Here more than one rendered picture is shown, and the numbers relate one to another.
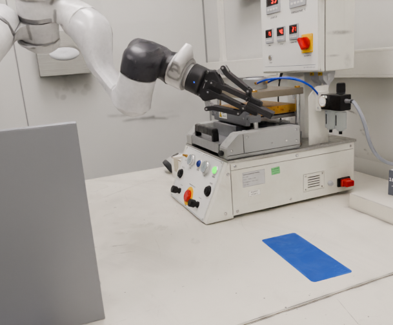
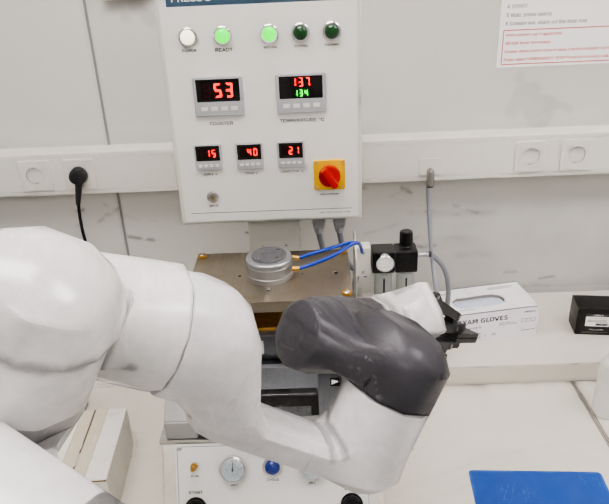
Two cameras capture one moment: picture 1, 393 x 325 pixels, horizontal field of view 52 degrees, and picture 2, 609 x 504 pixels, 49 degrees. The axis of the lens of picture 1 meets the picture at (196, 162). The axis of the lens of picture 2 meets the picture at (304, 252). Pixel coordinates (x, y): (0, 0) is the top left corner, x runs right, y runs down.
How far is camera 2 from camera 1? 1.21 m
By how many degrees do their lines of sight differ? 64
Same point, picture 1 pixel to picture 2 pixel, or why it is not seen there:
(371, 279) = not seen: outside the picture
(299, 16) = (305, 129)
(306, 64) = (326, 207)
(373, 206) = (457, 372)
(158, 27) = not seen: outside the picture
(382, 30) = not seen: hidden behind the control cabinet
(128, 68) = (431, 398)
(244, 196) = not seen: hidden behind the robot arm
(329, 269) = (589, 487)
